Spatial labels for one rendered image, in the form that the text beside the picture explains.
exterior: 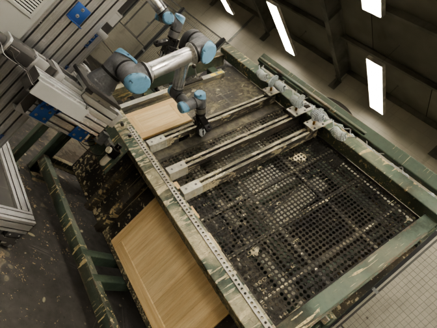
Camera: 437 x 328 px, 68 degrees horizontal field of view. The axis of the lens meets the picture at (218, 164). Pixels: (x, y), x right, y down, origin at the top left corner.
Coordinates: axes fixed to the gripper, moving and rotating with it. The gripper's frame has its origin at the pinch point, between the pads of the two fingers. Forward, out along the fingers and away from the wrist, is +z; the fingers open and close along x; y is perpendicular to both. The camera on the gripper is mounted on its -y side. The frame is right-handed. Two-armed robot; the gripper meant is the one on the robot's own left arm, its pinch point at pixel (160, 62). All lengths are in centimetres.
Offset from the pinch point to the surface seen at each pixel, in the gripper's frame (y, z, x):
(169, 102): 16.4, 27.2, -5.9
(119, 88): -8.9, 38.0, 28.1
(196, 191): -8, 38, -95
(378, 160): 84, -19, -138
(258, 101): 62, -5, -47
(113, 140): -29, 53, -25
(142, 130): -11, 43, -25
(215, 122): 30, 17, -47
